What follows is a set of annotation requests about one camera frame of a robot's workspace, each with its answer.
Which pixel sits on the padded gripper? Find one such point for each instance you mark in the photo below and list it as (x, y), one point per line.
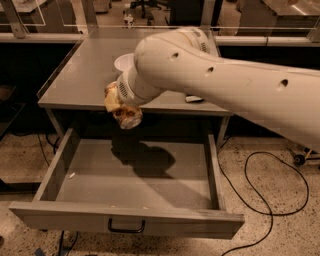
(122, 89)

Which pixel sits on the orange soda can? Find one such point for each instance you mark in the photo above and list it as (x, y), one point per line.
(128, 117)

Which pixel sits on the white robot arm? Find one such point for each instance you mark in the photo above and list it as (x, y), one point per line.
(283, 99)

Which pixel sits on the grey metal counter cabinet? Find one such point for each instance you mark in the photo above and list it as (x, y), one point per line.
(79, 82)

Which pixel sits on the grey open top drawer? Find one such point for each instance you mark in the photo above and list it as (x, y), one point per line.
(172, 182)

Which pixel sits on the white ceramic bowl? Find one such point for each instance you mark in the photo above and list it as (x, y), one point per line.
(124, 62)

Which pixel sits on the blue white chip bag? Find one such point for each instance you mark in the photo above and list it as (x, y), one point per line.
(193, 99)

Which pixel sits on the black office chair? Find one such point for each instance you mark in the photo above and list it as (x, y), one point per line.
(143, 4)

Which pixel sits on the small wheeled cart base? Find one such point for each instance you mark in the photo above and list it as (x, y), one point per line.
(307, 156)

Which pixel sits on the white horizontal rail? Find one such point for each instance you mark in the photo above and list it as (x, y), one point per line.
(219, 40)

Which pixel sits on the black drawer handle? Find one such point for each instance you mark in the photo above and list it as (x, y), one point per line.
(126, 227)

